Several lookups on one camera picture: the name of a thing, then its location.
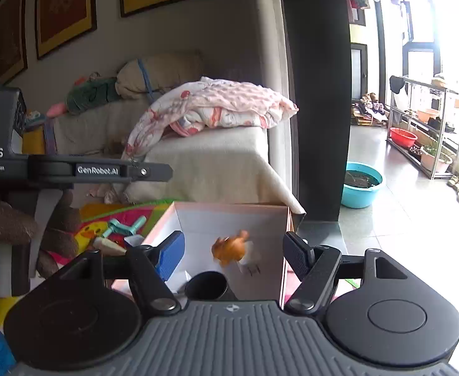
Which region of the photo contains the colourful play mat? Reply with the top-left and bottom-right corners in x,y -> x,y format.
0,199 -> 361,376

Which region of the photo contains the metal shelf rack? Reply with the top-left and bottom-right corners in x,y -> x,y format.
386,76 -> 459,181

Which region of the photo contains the teal plastic toy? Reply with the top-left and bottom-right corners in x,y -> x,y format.
103,217 -> 147,239

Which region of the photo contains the yellow cushion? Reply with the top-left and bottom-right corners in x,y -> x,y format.
22,127 -> 48,155

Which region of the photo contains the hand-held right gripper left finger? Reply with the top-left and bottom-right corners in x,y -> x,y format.
57,230 -> 186,316

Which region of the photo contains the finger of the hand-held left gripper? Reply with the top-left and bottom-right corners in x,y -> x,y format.
128,162 -> 174,183

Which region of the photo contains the red plastic basin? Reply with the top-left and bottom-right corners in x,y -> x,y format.
389,127 -> 418,148

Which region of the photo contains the potted plant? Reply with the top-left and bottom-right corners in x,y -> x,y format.
421,147 -> 453,174

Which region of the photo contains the orange toy figure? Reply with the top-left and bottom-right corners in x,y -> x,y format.
211,230 -> 261,275

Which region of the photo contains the black cup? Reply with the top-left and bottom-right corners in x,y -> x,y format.
184,271 -> 236,302

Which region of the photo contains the teal plastic basin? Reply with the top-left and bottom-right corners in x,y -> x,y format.
341,161 -> 387,209

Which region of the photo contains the person's left hand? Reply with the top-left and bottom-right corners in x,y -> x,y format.
0,191 -> 82,279

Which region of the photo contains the pile of shoes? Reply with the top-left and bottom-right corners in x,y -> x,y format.
351,92 -> 391,128

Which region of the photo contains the pink cardboard box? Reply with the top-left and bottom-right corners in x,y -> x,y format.
112,201 -> 296,310

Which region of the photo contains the beige pillow with blue strap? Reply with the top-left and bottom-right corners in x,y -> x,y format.
116,51 -> 204,100

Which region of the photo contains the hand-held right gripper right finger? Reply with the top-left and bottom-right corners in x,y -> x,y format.
282,231 -> 404,315

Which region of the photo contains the green plush toy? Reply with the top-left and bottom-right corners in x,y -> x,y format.
46,74 -> 122,118

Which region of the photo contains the beige covered sofa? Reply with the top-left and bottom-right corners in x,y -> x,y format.
22,49 -> 306,220

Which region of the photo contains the pink printed blanket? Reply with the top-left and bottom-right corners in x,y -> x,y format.
120,76 -> 299,161

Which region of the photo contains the beige curtain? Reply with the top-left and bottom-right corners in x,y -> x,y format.
253,0 -> 293,200

